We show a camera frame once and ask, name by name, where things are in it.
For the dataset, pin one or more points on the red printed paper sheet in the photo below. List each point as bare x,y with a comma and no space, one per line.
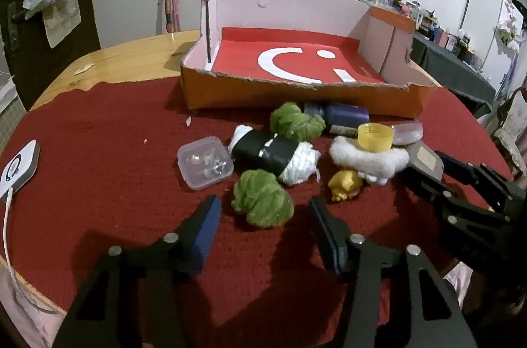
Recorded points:
238,56

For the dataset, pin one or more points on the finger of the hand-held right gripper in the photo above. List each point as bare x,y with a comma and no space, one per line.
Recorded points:
436,191
473,173

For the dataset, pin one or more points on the dark wooden door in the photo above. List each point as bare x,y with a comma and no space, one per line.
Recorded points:
86,23

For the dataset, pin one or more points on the white rounded device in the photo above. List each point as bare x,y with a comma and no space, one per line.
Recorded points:
18,167

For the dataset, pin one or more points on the small clear plastic box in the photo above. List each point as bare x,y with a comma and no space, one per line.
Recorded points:
204,163

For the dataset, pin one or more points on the dark blue bottle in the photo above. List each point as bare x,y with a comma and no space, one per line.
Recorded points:
348,114

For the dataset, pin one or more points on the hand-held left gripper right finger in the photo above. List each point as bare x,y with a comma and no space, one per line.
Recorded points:
324,232

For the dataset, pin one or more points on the yellow plastic cap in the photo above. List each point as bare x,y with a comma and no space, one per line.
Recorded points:
372,138

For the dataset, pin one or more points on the green fuzzy pompom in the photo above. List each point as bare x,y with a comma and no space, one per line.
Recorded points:
259,200
294,121

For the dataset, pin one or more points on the row of small display items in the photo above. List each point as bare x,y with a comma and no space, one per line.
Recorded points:
436,29

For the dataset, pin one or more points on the small white paper scrap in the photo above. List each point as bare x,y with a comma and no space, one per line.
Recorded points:
84,69

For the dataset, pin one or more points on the white cabinet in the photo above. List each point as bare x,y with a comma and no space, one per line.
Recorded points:
488,2

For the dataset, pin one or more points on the orange and white cardboard box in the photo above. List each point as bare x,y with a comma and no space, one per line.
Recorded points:
247,95

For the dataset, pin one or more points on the beige cloth bag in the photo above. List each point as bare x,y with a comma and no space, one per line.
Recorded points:
61,21

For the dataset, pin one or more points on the pink stick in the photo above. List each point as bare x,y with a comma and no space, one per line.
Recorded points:
176,10

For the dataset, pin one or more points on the pink clothing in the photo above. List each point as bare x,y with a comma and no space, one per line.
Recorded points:
16,315

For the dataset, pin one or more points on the red knitted mat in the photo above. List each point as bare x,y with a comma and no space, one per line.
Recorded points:
103,167

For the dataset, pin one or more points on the clear round lid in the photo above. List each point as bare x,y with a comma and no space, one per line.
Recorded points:
408,130

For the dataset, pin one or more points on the patterned chair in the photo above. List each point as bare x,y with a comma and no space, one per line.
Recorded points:
510,121

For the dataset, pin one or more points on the grey rounded case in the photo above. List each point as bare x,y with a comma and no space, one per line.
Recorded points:
424,160

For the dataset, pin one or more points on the small doll with yellow hair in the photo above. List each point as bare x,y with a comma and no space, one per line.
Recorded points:
343,183

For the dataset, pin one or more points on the white cotton fluff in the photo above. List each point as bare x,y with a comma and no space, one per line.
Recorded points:
362,163

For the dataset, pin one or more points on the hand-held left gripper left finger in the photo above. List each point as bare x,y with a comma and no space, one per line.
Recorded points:
207,226

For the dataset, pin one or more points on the dark cloth covered table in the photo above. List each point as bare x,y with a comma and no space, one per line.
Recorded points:
453,72

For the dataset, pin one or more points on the white yarn roll black band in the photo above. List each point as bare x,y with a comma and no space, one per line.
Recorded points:
267,152

